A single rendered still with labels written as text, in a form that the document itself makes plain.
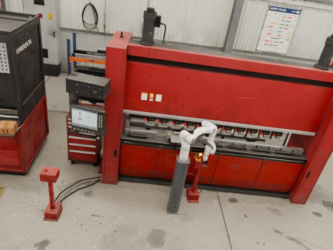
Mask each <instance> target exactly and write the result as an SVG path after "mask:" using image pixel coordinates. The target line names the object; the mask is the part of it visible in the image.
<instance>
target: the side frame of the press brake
mask: <svg viewBox="0 0 333 250"><path fill-rule="evenodd" d="M132 35H133V33H130V32H123V35H122V36H123V38H121V37H120V36H121V31H116V32H115V33H114V35H113V36H112V38H111V40H110V41H109V43H108V44H107V46H106V71H105V78H108V79H111V88H110V94H109V95H108V96H107V97H106V98H105V102H104V111H105V112H106V121H105V135H104V136H103V165H102V184H111V185H117V181H118V175H119V156H120V141H121V140H120V139H121V135H122V131H125V126H126V113H123V105H124V91H125V76H126V62H127V56H128V55H127V46H128V43H129V40H130V39H131V40H132Z"/></svg>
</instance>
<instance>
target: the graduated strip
mask: <svg viewBox="0 0 333 250"><path fill-rule="evenodd" d="M123 111H124V112H133V113H141V114H149V115H157V116H165V117H173V118H182V119H190V120H198V121H208V122H215V123H222V124H231V125H242V126H250V127H258V128H267V129H275V130H283V131H291V132H299V133H307V134H315V133H314V132H306V131H298V130H290V129H282V128H274V127H265V126H257V125H246V124H238V123H229V122H221V121H213V120H205V119H197V118H189V117H181V116H172V115H164V114H156V113H148V112H140V111H132V110H123Z"/></svg>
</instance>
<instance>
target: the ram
mask: <svg viewBox="0 0 333 250"><path fill-rule="evenodd" d="M142 92H144V93H148V95H147V100H141V95H142ZM150 93H152V94H154V95H153V98H151V99H153V100H152V101H150ZM156 94H160V95H162V99H161V102H159V101H155V100H156ZM332 97H333V87H326V86H319V85H312V84H304V83H297V82H289V81H282V80H274V79H266V78H259V77H251V76H244V75H237V74H229V73H222V72H214V71H207V70H199V69H192V68H184V67H177V66H170V65H162V64H154V63H147V62H137V61H129V60H127V62H126V76H125V91H124V105H123V109H124V110H132V111H140V112H148V113H156V114H164V115H172V116H181V117H189V118H197V119H205V120H213V121H221V122H229V123H238V124H246V125H257V126H265V127H274V128H282V129H290V130H298V131H306V132H314V133H316V131H317V129H318V127H319V124H320V122H321V120H322V118H323V116H324V114H325V112H326V109H327V107H328V105H329V103H330V101H331V99H332ZM123 113H127V114H135V115H143V116H152V117H159V118H168V119H176V120H184V121H192V122H201V123H202V122H203V121H198V120H190V119H182V118H173V117H165V116H157V115H149V114H141V113H133V112H123ZM210 123H212V124H217V125H228V126H236V127H245V128H253V129H261V130H269V131H278V132H286V133H294V134H302V135H310V136H314V134H307V133H299V132H291V131H283V130H275V129H267V128H258V127H250V126H242V125H231V124H222V123H215V122H210Z"/></svg>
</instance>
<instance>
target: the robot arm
mask: <svg viewBox="0 0 333 250"><path fill-rule="evenodd" d="M217 130H218V128H217V126H216V125H214V124H212V123H210V122H208V121H203V122H202V127H199V128H197V129H195V130H194V131H193V134H190V133H189V132H188V131H186V130H182V131H181V132H180V135H179V137H180V141H181V150H180V154H179V155H177V157H176V159H177V161H179V162H180V163H188V162H189V161H190V158H189V157H188V154H189V150H190V144H192V143H194V141H195V140H196V138H197V137H198V136H199V135H201V134H203V133H209V137H208V141H207V142H208V143H209V144H210V145H211V146H212V147H213V149H211V146H210V145H206V147H205V150H204V155H203V163H205V162H206V161H207V158H208V156H209V154H212V155H214V153H215V151H216V145H215V143H214V139H215V136H216V133H217Z"/></svg>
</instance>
